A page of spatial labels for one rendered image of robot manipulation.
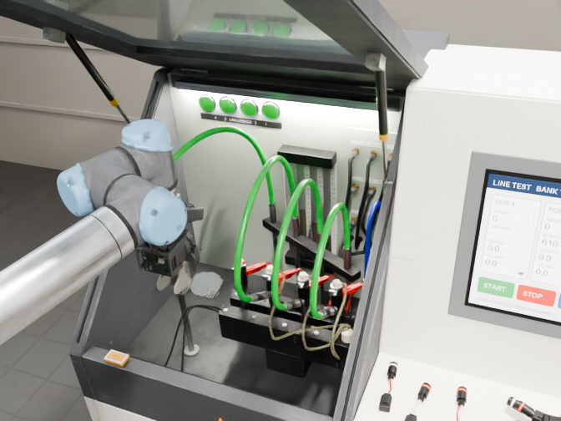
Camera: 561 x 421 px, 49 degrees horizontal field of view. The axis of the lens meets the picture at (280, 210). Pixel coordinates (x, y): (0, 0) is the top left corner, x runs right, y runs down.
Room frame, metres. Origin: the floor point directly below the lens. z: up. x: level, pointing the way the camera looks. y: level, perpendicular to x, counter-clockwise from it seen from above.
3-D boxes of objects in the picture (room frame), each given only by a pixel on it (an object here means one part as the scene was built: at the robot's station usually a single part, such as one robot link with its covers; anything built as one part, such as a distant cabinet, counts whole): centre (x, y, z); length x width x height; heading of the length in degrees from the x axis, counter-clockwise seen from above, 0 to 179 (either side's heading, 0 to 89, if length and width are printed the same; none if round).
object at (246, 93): (1.38, -0.01, 1.43); 0.54 x 0.03 x 0.02; 65
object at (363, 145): (1.28, -0.22, 1.20); 0.13 x 0.03 x 0.31; 65
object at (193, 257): (0.91, 0.18, 1.32); 0.05 x 0.02 x 0.09; 65
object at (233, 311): (1.09, 0.00, 0.91); 0.34 x 0.10 x 0.15; 65
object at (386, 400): (0.85, -0.20, 0.99); 0.12 x 0.02 x 0.02; 160
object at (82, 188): (0.82, 0.27, 1.53); 0.11 x 0.11 x 0.08; 44
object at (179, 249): (0.90, 0.21, 1.38); 0.09 x 0.08 x 0.12; 155
